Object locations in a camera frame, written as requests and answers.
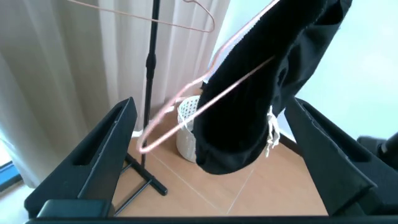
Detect beige curtain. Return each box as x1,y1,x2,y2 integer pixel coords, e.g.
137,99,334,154
0,0,231,189

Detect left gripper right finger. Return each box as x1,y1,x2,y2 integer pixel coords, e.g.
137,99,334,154
284,95,398,218

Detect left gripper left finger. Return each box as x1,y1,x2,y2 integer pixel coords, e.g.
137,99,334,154
24,96,138,218

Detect black clothes rack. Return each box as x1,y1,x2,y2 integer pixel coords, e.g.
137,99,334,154
113,0,169,216

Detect pink clothes hanger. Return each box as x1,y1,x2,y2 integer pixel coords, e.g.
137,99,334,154
136,0,282,155
67,0,216,34

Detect white laundry basket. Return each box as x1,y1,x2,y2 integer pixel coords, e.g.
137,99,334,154
176,95,203,163

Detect black shorts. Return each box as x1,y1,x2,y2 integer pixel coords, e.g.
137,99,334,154
192,0,354,175

